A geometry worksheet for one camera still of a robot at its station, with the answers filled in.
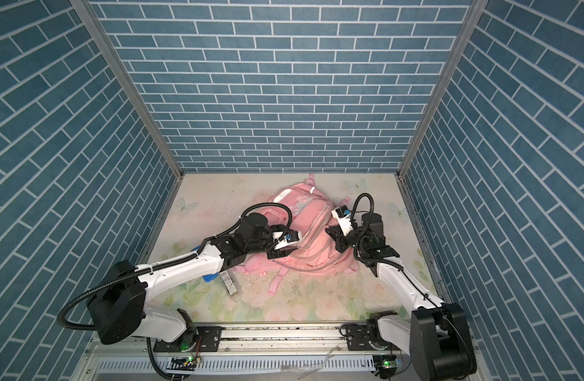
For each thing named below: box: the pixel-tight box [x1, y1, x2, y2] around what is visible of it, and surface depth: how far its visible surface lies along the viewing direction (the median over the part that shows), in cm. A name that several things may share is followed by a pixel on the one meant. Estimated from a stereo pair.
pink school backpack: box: [234, 173, 360, 297], surface depth 86 cm
